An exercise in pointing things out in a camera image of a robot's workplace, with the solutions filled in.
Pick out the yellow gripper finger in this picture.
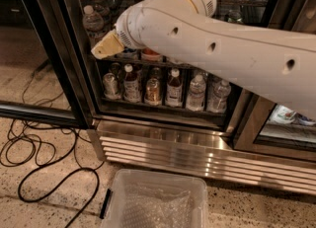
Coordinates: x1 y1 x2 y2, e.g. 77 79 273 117
91 30 124 59

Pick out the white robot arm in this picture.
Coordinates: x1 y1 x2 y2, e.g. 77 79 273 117
92 0 316 119

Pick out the clear water bottle middle shelf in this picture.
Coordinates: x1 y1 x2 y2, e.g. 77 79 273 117
82 5 109 47

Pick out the front red coke can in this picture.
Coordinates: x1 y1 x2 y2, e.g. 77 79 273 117
141 48 163 62

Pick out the silver can bottom shelf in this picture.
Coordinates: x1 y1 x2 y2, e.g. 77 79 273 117
103 73 120 100

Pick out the gold can bottom shelf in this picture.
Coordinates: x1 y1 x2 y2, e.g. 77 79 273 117
144 78 162 106

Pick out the stainless steel glass-door fridge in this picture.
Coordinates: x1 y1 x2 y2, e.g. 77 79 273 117
36 0 316 194

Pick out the open fridge door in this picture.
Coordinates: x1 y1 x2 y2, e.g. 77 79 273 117
0 0 92 128

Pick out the water bottle bottom shelf left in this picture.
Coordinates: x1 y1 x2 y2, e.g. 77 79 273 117
186 74 206 112

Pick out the water bottle bottom shelf right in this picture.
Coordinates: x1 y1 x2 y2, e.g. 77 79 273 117
206 80 231 114

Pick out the blue pepsi can right compartment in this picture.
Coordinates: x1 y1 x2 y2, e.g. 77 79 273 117
297 114 316 126

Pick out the red-label juice bottle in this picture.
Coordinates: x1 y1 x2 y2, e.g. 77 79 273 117
123 64 141 103

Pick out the brown tea bottle white cap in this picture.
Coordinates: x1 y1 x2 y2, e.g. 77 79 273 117
165 68 183 108

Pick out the clear plastic storage bin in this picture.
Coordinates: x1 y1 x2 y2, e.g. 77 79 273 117
100 169 208 228

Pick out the bubble wrap sheet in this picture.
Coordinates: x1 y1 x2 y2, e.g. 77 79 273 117
119 187 193 228

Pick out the black cable on floor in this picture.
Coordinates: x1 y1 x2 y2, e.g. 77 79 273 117
0 58 105 228

